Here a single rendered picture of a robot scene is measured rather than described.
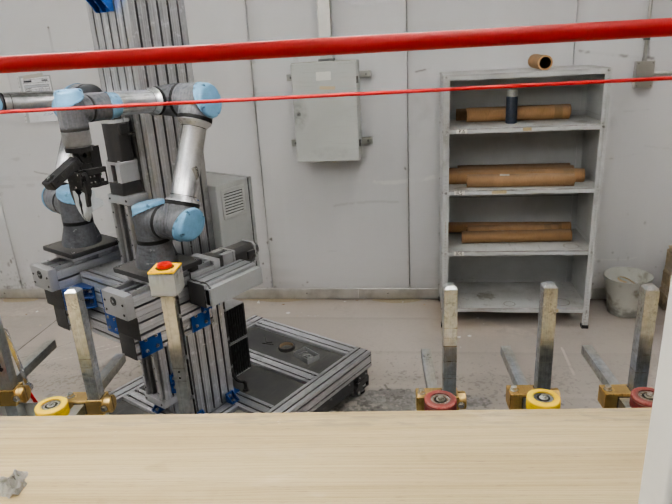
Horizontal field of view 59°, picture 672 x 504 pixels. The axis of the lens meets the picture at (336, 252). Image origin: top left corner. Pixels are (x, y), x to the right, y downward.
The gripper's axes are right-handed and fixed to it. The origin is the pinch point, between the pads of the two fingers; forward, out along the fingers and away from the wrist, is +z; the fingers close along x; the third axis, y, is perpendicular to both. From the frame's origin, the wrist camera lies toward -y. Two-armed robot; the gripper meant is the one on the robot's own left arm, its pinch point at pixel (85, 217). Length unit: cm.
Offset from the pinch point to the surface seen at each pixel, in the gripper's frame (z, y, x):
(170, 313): 22.1, 0.1, -33.3
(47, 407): 41, -29, -16
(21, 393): 46, -26, 5
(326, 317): 132, 196, 75
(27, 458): 42, -42, -31
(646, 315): 26, 69, -135
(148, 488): 42, -32, -63
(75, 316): 22.3, -14.5, -11.6
